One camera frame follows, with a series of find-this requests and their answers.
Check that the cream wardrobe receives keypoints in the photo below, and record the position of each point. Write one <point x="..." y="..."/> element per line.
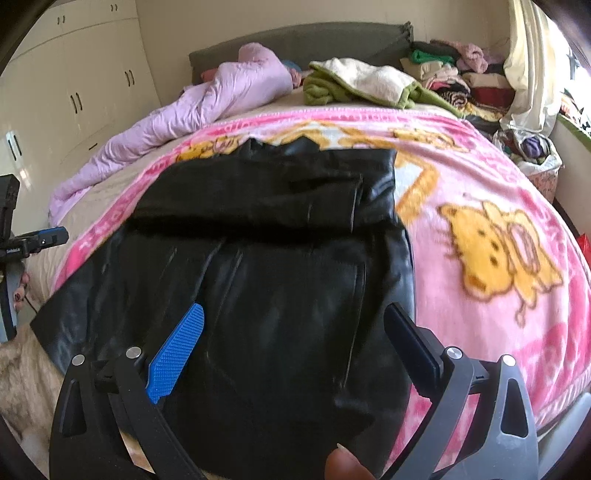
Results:
<point x="69" y="69"/>

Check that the pile of folded clothes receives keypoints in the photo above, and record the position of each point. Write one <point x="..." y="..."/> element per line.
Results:
<point x="461" y="78"/>

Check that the person's right hand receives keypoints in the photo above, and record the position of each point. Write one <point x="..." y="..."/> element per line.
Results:
<point x="348" y="464"/>

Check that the grey headboard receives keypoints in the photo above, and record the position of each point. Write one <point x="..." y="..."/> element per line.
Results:
<point x="323" y="44"/>

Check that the black leather jacket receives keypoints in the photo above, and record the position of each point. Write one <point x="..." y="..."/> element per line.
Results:
<point x="277" y="300"/>

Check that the pink printed blanket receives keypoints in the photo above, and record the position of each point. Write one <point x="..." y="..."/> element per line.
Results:
<point x="461" y="184"/>

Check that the laundry basket with clothes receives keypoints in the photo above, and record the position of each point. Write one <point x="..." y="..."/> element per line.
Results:
<point x="531" y="152"/>

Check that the fluffy beige rug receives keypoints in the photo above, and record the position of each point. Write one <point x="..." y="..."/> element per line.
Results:
<point x="23" y="369"/>

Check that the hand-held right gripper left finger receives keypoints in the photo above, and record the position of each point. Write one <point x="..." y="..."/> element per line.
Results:
<point x="178" y="350"/>

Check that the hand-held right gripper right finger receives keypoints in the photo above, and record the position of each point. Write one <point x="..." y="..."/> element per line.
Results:
<point x="411" y="341"/>

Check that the lilac quilt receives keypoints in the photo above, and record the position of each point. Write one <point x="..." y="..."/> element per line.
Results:
<point x="194" y="106"/>

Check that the green and cream blanket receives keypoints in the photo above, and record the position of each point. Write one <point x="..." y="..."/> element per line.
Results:
<point x="369" y="78"/>

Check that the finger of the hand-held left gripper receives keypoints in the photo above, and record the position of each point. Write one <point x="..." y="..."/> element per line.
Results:
<point x="46" y="239"/>

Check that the cream curtain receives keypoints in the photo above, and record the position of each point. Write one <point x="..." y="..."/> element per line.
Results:
<point x="531" y="69"/>

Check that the person's left hand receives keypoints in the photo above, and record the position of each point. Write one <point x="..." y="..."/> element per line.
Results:
<point x="21" y="295"/>

